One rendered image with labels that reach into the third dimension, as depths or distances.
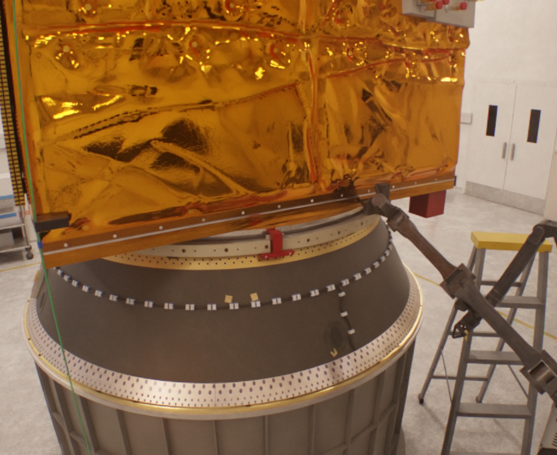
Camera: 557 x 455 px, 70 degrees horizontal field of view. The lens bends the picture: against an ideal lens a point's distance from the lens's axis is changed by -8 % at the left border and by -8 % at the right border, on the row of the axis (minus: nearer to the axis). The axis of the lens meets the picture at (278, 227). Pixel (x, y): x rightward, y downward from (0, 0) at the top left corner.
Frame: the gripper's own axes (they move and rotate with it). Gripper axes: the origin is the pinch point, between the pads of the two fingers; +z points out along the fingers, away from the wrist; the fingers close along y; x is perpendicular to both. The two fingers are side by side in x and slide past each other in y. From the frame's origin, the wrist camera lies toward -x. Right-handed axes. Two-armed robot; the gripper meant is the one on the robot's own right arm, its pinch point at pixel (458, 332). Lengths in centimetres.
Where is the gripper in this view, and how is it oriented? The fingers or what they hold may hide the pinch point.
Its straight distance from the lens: 212.0
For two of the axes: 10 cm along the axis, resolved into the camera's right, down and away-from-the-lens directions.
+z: -3.3, 7.0, 6.4
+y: -7.5, 2.2, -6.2
